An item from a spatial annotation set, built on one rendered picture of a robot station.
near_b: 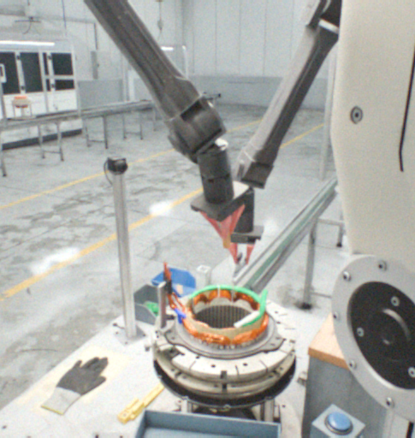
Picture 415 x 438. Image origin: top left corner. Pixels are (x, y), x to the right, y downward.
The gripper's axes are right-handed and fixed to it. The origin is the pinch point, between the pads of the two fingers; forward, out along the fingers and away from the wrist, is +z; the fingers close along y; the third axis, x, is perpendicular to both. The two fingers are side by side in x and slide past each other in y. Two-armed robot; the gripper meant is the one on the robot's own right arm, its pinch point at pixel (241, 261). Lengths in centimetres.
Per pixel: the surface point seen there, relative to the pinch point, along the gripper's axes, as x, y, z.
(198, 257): -225, 80, 125
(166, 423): 43.6, 5.4, 11.4
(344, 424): 36.1, -26.0, 11.2
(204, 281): 11.0, 6.9, 0.5
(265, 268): -75, 3, 44
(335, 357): 19.6, -24.5, 10.0
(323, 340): 14.5, -21.7, 10.0
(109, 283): -162, 135, 122
